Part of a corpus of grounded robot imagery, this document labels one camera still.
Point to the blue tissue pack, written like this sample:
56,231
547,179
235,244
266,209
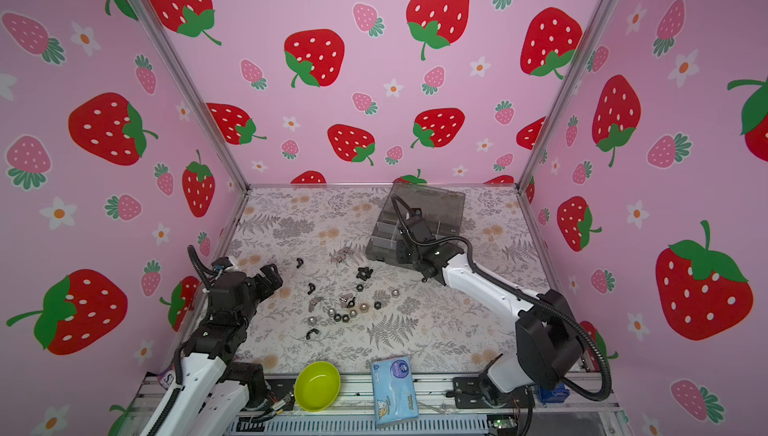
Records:
395,399

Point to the lime green bowl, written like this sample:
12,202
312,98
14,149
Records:
317,386

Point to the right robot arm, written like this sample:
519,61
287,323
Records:
548,339

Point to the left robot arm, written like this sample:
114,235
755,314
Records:
210,388

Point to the black screw cluster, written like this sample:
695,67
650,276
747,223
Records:
364,273

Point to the aluminium front rail frame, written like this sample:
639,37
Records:
353,413

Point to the grey plastic compartment organizer box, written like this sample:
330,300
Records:
429,213

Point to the blue tape dispenser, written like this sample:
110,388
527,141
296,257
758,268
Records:
558,395

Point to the purple candy bag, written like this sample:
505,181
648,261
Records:
167,378

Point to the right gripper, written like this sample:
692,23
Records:
411,230

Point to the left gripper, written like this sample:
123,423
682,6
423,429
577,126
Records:
273,278

